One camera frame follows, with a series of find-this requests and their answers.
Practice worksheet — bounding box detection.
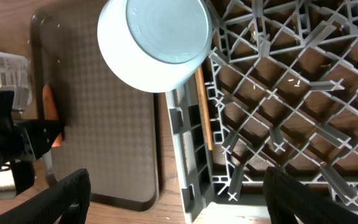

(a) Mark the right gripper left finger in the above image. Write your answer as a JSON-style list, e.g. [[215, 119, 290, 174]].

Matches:
[[0, 169, 91, 224]]

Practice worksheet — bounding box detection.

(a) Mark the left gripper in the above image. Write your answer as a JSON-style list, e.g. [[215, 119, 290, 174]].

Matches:
[[10, 120, 64, 196]]

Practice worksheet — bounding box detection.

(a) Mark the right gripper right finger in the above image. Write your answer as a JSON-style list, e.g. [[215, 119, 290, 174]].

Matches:
[[263, 167, 358, 224]]

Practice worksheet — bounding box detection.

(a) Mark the orange carrot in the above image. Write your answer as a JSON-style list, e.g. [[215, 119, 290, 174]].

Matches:
[[42, 84, 64, 148]]

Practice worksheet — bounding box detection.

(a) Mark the small bowl with rice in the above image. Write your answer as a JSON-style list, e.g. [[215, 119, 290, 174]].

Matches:
[[97, 0, 213, 93]]

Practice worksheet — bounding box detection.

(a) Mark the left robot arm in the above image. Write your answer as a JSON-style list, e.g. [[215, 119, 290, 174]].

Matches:
[[0, 90, 64, 200]]

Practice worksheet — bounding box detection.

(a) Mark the grey dishwasher rack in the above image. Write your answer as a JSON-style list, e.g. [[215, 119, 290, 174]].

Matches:
[[166, 0, 358, 223]]

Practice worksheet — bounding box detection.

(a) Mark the brown serving tray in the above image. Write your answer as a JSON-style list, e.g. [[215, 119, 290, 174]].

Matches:
[[30, 1, 159, 212]]

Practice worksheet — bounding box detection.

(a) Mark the clear plastic container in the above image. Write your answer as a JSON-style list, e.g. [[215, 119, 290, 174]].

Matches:
[[0, 52, 32, 111]]

